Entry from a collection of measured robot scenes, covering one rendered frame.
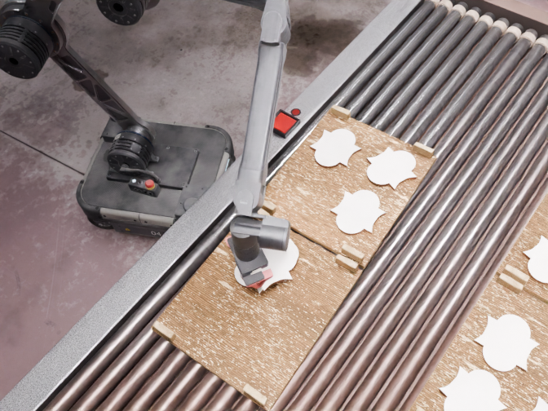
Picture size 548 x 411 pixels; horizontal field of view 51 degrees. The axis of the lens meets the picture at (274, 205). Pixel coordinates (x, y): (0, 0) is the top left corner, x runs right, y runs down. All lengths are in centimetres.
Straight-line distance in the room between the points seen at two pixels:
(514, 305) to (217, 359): 71
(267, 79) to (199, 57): 211
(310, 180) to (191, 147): 111
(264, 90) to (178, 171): 130
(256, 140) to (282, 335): 46
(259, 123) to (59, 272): 167
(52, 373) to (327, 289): 68
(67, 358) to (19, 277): 133
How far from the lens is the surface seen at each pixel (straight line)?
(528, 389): 143
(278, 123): 174
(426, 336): 143
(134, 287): 152
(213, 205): 160
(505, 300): 149
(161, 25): 363
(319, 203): 155
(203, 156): 258
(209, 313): 143
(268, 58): 129
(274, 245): 122
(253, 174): 123
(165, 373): 142
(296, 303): 142
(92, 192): 260
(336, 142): 166
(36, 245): 285
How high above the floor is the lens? 224
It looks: 57 degrees down
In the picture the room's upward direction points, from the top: 6 degrees counter-clockwise
